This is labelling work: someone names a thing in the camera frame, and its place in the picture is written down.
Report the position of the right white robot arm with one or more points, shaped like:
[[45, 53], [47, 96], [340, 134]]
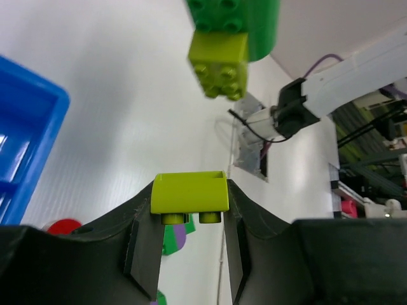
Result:
[[304, 101]]

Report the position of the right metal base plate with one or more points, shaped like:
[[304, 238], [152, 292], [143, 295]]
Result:
[[248, 148]]

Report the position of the red yellow green lego stack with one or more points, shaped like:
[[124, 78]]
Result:
[[62, 226]]

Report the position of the rounded green lego brick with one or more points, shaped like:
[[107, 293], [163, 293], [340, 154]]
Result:
[[258, 18]]

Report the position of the blue divided plastic bin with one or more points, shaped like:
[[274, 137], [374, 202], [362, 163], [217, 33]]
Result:
[[32, 111]]

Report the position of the long lime lego brick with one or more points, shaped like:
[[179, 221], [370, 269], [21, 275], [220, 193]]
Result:
[[220, 63]]

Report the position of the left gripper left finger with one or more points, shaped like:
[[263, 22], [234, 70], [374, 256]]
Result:
[[114, 259]]

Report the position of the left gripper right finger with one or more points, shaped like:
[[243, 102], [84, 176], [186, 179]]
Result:
[[312, 261]]

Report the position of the small lime lego brick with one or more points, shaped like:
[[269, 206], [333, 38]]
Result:
[[174, 196]]

